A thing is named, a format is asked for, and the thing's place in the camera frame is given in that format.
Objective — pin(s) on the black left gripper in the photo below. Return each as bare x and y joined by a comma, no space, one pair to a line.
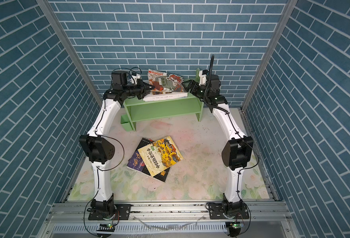
142,89

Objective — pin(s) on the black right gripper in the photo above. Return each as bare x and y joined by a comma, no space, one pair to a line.
191,88

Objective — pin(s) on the white book brown stripes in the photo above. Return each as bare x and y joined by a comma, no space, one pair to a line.
161,95

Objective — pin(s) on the red green illustrated book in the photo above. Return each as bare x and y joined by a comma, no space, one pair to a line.
165,82

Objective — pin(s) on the yellow illustrated history book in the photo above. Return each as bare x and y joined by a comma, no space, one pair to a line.
160,155

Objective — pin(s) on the black book yellow text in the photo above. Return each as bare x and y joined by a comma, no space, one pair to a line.
162,176

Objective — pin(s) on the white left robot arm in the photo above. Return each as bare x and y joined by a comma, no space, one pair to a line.
97,146

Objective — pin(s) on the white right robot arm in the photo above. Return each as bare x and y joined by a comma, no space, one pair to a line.
238,150

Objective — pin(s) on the green shelf rack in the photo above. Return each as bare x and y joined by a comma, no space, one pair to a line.
139,110

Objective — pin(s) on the purple book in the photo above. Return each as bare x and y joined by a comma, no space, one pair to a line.
135,162

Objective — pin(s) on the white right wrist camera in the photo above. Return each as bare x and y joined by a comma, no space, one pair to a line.
203,76

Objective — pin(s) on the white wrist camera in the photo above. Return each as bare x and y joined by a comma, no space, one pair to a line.
134,78
203,76

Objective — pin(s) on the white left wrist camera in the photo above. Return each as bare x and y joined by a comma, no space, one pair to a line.
134,78

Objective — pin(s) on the metal corner frame post right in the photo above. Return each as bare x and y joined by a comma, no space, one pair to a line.
289,7

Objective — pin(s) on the metal corner frame post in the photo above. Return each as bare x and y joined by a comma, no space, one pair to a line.
289,7
61,34

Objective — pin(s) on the metal corner frame post left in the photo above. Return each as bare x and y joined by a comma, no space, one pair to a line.
61,34

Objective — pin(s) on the metal base rail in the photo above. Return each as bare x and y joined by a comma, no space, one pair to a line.
154,219

